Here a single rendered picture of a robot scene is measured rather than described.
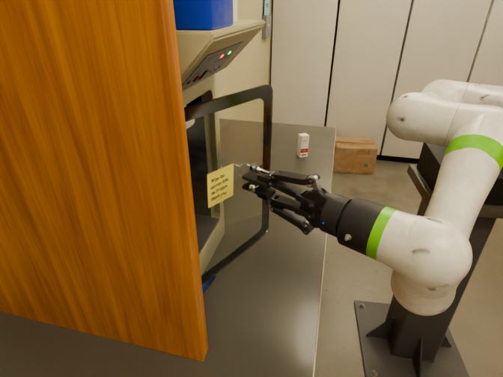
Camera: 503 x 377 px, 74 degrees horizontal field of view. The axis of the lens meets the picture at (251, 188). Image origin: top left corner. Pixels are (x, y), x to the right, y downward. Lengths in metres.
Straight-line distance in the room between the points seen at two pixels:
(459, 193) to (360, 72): 2.91
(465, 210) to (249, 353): 0.51
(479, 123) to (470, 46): 2.84
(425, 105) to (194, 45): 0.63
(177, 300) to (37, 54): 0.41
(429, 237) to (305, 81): 3.18
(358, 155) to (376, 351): 2.02
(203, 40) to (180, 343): 0.53
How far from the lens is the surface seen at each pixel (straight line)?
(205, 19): 0.49
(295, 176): 0.64
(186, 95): 0.67
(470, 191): 0.79
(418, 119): 0.93
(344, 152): 3.43
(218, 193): 0.69
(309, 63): 3.60
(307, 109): 3.70
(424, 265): 0.55
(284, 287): 0.84
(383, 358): 1.94
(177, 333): 0.69
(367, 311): 2.10
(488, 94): 1.32
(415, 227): 0.56
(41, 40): 0.50
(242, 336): 0.75
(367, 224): 0.57
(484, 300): 2.49
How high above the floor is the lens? 1.55
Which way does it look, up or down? 30 degrees down
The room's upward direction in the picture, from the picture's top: straight up
